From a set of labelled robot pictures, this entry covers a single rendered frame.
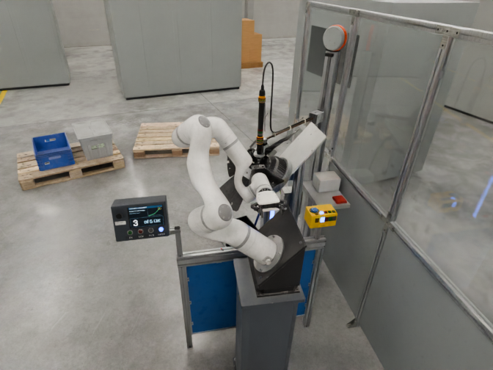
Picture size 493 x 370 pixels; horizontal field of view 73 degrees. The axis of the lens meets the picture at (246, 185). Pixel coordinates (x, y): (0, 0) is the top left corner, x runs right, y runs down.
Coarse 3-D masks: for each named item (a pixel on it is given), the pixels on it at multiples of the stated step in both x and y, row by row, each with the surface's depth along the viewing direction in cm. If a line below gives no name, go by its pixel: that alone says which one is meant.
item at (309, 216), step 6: (330, 204) 198; (306, 210) 195; (318, 210) 192; (324, 210) 193; (330, 210) 193; (306, 216) 196; (312, 216) 188; (318, 216) 188; (324, 216) 189; (330, 216) 190; (312, 222) 190; (318, 222) 191; (324, 222) 192; (330, 222) 193
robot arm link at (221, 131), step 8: (216, 120) 153; (176, 128) 147; (216, 128) 153; (224, 128) 155; (176, 136) 146; (216, 136) 155; (224, 136) 155; (232, 136) 156; (176, 144) 149; (184, 144) 148; (224, 144) 156
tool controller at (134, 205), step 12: (120, 204) 162; (132, 204) 162; (144, 204) 163; (156, 204) 164; (120, 216) 161; (132, 216) 163; (144, 216) 164; (156, 216) 165; (168, 216) 177; (120, 228) 164; (132, 228) 165; (144, 228) 166; (156, 228) 167; (168, 228) 169; (120, 240) 165
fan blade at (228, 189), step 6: (228, 180) 222; (246, 180) 218; (222, 186) 223; (228, 186) 221; (234, 186) 219; (222, 192) 222; (228, 192) 220; (234, 192) 219; (228, 198) 219; (234, 198) 218; (240, 198) 217; (234, 204) 217; (240, 204) 216; (234, 210) 215
